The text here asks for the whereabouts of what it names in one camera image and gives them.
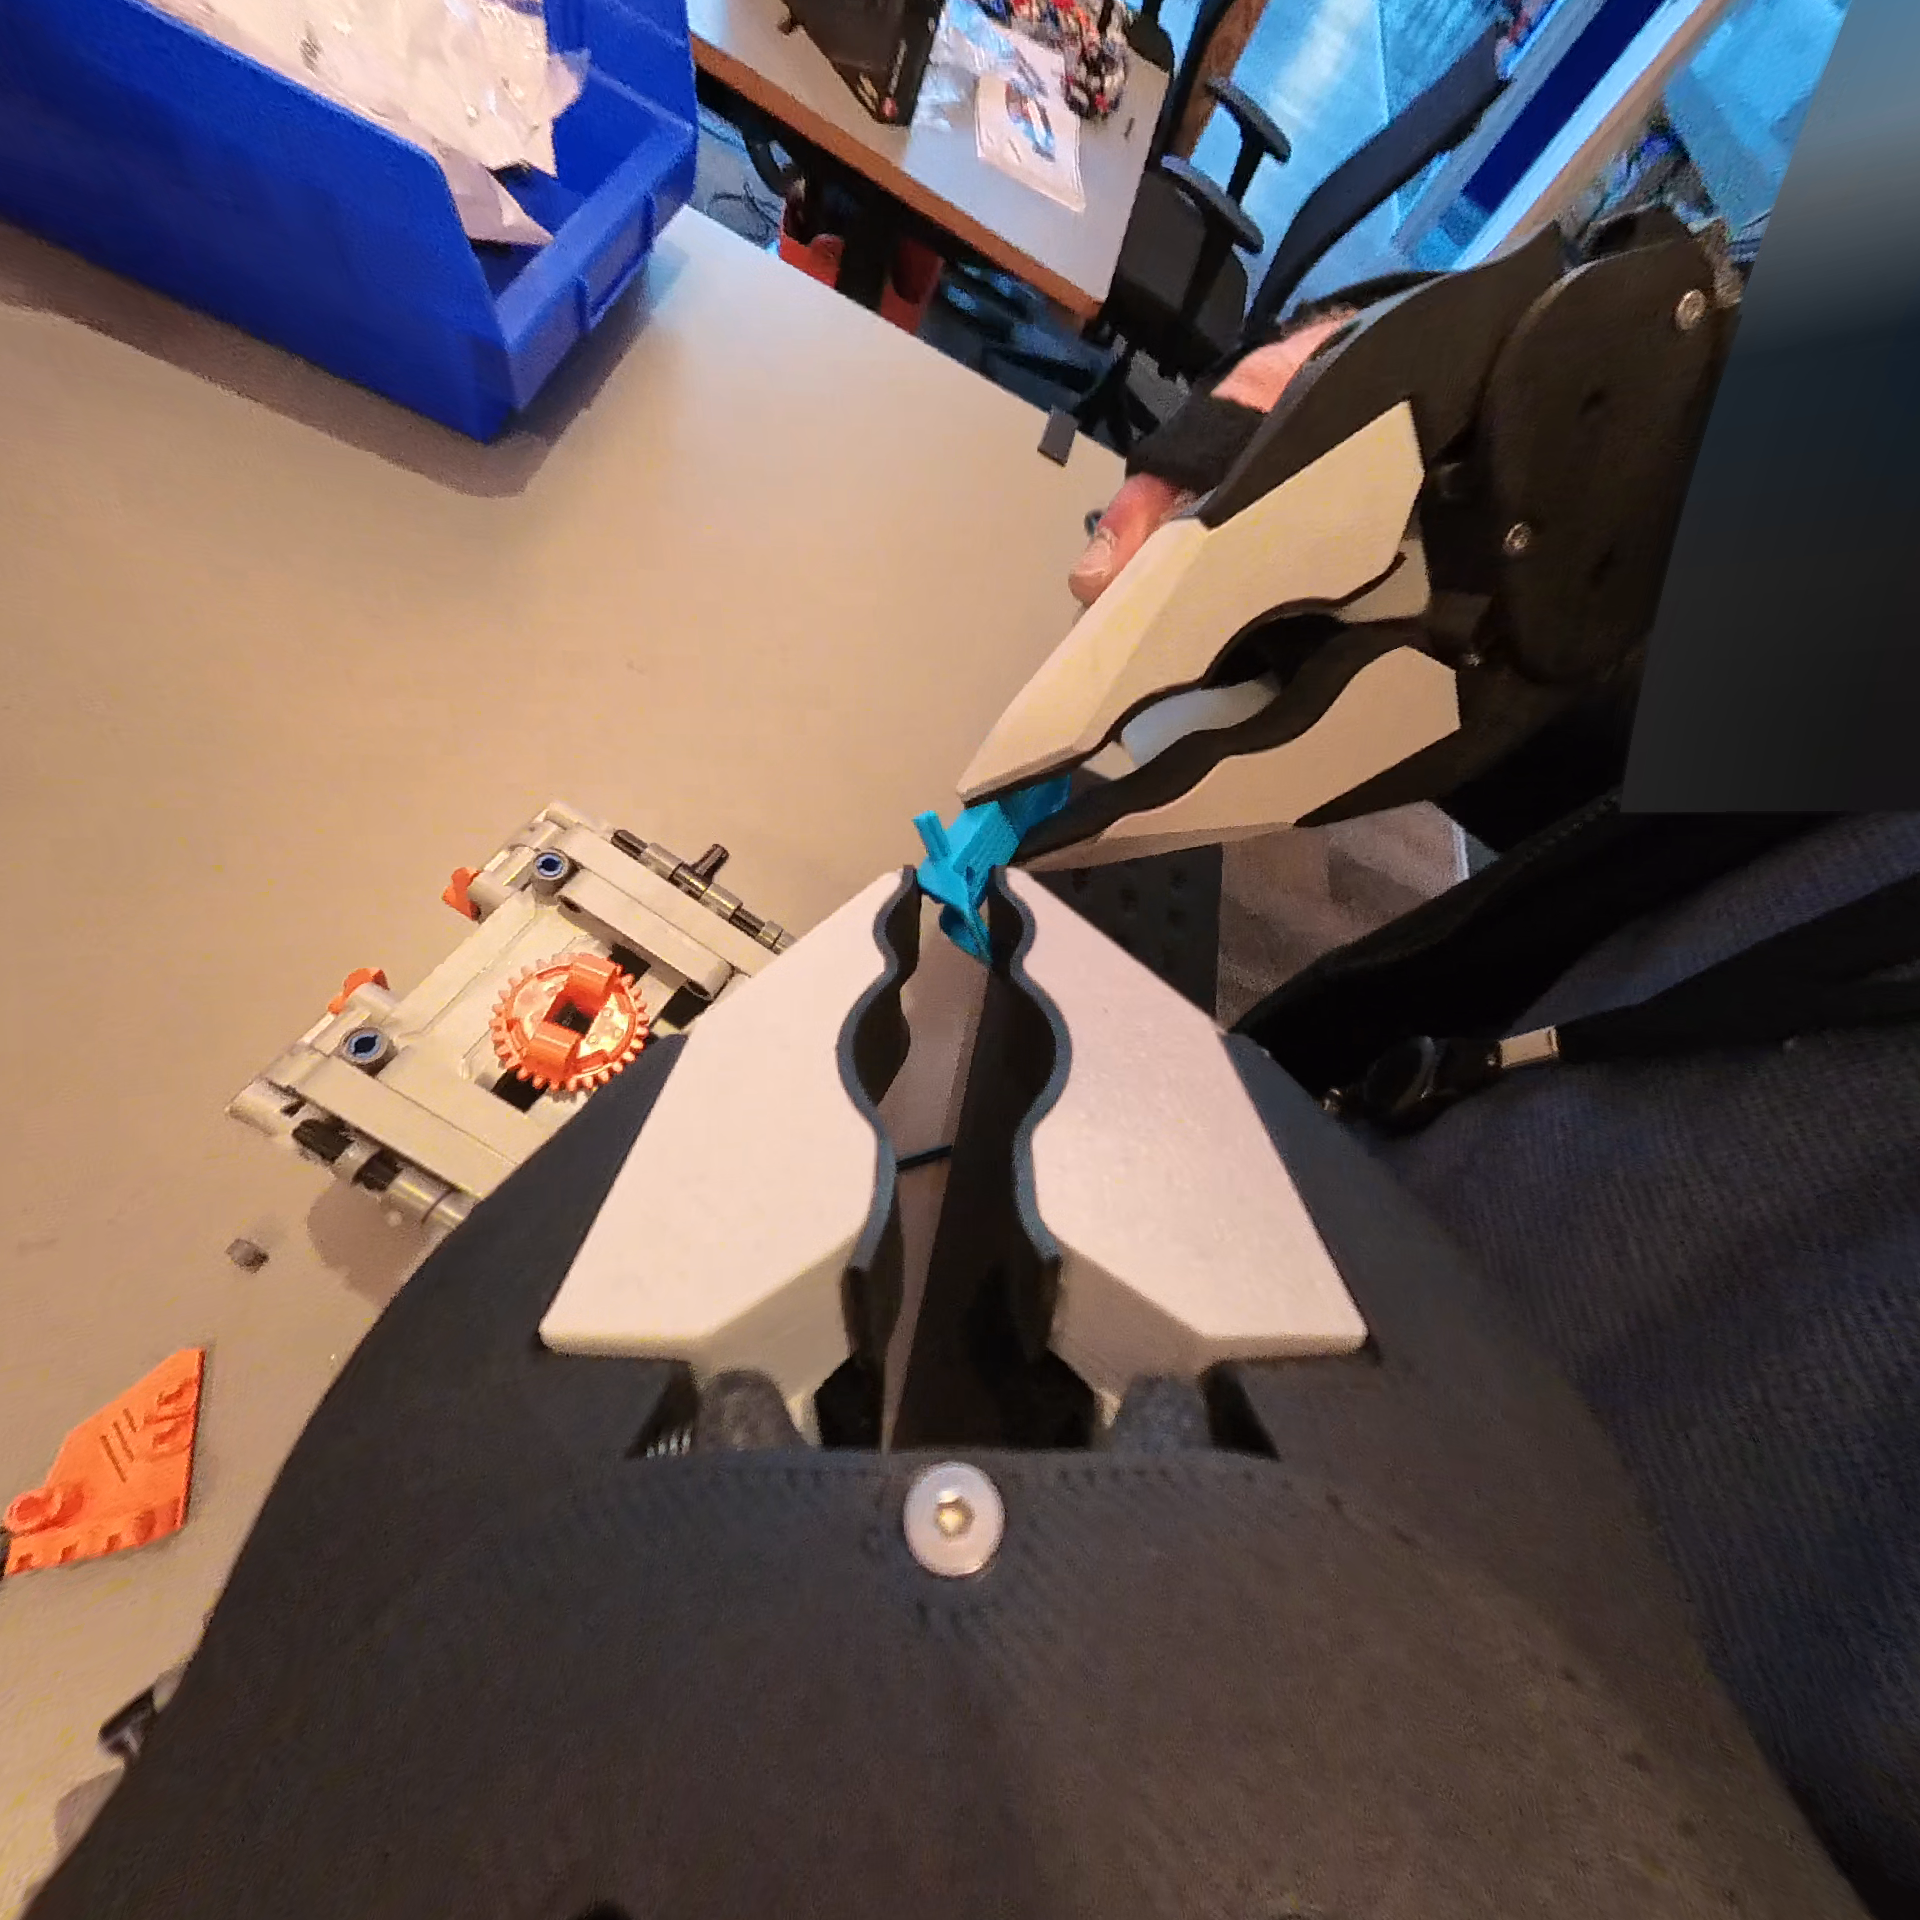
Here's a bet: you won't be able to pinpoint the orange toy panel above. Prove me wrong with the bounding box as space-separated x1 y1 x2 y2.
0 1343 205 1586

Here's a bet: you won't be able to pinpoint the person's right hand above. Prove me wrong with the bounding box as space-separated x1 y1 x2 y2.
1073 295 1355 609

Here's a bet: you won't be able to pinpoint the printed instruction sheet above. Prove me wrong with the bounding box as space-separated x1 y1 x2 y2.
975 70 1096 211

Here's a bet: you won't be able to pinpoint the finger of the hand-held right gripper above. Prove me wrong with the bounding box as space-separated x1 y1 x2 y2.
954 400 1435 807
1014 615 1466 875

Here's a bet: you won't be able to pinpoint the wood-edged side table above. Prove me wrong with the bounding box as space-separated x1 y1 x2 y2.
683 0 1181 324

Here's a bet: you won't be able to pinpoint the blue storage bin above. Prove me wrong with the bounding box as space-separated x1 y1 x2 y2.
0 0 703 447

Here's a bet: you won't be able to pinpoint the grey orange toy block model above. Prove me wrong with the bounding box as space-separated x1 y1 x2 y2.
221 799 801 1234

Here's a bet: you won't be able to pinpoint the black office chair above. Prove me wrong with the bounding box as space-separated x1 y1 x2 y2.
1035 0 1513 464

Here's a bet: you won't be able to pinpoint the blue plastic toy wrench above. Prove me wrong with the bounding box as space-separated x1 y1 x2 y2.
918 780 1086 968

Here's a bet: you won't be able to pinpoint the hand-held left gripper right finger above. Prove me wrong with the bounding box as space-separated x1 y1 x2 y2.
980 869 1377 1453

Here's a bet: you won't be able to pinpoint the dark perforated pad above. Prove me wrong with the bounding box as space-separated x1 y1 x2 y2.
1035 838 1246 1038

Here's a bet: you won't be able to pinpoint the black box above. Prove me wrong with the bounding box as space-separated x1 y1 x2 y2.
779 0 946 120

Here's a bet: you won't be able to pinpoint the clear plastic bags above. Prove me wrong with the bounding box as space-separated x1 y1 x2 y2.
205 0 596 251

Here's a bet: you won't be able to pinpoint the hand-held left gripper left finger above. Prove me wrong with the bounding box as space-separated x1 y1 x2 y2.
538 869 926 1443

